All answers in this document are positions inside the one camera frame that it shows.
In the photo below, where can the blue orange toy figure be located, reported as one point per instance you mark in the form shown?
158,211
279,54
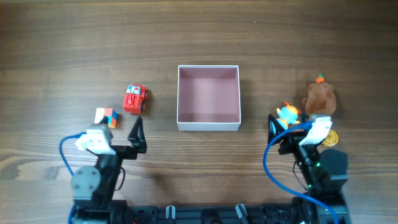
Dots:
288,115

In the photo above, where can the pink open cardboard box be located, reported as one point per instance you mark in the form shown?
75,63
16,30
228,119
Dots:
208,98

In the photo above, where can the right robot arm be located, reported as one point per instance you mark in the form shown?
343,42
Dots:
325,172

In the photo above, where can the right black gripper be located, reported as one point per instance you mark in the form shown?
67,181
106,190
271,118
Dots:
290,144

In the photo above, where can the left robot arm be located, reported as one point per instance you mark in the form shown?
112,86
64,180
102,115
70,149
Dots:
94,186

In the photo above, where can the yellow round toy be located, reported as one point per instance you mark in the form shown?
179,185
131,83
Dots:
331,139

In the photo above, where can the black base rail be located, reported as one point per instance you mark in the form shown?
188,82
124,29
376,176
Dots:
240,213

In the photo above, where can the red toy fire truck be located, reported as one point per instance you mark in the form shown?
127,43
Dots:
135,98

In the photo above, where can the brown plush bear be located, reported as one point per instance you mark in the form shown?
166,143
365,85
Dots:
321,98

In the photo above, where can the multicolour puzzle cube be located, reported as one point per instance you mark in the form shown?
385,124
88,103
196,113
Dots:
108,113

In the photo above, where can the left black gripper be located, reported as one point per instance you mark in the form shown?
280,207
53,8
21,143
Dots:
137,141

